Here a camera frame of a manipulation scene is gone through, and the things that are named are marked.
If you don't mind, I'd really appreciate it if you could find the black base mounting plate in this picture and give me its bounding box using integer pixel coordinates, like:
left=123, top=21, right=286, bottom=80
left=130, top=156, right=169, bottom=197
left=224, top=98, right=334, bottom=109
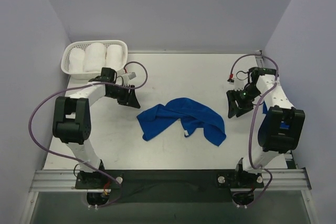
left=75, top=169, right=264, bottom=204

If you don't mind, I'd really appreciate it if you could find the blue towel pile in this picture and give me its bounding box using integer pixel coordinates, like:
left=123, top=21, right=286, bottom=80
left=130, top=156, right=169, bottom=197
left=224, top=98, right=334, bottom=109
left=262, top=102, right=268, bottom=114

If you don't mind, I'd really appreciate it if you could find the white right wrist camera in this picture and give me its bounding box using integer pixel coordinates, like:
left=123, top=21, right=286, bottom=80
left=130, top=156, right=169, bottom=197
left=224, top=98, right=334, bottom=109
left=233, top=77, right=245, bottom=91

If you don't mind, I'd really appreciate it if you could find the rolled white towel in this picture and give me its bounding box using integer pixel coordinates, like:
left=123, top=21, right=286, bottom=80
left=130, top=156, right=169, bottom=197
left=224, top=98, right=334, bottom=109
left=105, top=45, right=123, bottom=71
left=83, top=42, right=107, bottom=72
left=68, top=48, right=85, bottom=73

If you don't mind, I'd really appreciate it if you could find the left rolled white towel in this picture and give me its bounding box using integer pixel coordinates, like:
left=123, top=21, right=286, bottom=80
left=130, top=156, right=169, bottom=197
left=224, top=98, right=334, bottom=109
left=68, top=48, right=85, bottom=73

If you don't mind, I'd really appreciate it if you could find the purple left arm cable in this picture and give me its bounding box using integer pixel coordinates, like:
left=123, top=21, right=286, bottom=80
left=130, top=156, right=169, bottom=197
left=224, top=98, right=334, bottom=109
left=28, top=61, right=148, bottom=206

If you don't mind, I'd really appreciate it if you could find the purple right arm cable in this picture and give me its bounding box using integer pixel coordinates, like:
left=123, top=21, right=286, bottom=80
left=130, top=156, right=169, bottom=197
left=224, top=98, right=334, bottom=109
left=229, top=53, right=279, bottom=206

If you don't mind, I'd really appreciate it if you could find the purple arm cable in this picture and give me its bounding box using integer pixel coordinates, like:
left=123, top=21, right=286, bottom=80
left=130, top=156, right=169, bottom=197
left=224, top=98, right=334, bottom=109
left=229, top=53, right=279, bottom=206
left=28, top=61, right=148, bottom=206

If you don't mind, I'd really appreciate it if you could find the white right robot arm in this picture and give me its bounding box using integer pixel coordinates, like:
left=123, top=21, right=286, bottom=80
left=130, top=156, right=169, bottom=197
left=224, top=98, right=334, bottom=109
left=226, top=67, right=305, bottom=187

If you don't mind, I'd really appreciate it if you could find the aluminium front rail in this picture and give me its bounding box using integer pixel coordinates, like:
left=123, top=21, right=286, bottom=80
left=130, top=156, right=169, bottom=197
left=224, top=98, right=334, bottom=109
left=29, top=169, right=311, bottom=192

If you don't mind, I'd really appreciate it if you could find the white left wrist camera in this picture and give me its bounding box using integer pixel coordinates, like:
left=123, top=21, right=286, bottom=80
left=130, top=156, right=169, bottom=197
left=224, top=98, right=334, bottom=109
left=120, top=72, right=136, bottom=86

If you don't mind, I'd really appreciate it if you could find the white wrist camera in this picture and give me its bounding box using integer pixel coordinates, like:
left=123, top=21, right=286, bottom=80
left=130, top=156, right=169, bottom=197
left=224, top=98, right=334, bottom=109
left=120, top=72, right=136, bottom=86
left=233, top=77, right=245, bottom=91

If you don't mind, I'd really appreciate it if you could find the middle rolled white towel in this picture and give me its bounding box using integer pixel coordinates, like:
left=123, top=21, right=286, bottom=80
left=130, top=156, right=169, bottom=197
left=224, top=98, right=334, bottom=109
left=83, top=42, right=107, bottom=72

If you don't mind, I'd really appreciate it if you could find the aluminium right side rail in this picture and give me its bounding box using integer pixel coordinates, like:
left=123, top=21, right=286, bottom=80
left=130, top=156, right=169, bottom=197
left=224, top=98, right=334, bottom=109
left=251, top=51, right=304, bottom=167

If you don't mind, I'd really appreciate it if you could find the right rolled white towel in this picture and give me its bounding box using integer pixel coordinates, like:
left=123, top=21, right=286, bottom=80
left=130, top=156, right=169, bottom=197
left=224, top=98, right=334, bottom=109
left=105, top=45, right=123, bottom=71

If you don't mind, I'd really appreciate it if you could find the aluminium rail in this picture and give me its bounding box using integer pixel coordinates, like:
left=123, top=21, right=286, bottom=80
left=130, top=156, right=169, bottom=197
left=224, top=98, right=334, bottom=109
left=251, top=51, right=304, bottom=167
left=29, top=169, right=311, bottom=192

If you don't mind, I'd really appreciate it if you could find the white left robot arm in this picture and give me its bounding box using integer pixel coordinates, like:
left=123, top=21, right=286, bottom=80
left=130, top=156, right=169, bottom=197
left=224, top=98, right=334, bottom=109
left=52, top=67, right=141, bottom=188

